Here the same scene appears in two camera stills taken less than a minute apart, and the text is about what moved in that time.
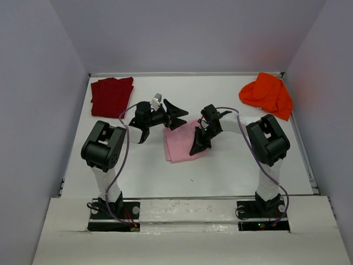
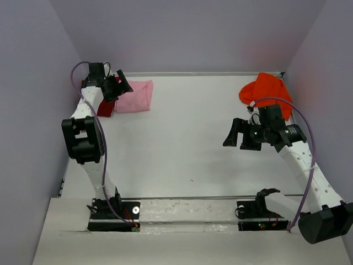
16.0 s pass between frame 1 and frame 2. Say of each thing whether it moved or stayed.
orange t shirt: stayed
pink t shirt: moved
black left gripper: moved
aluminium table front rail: stayed
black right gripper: moved
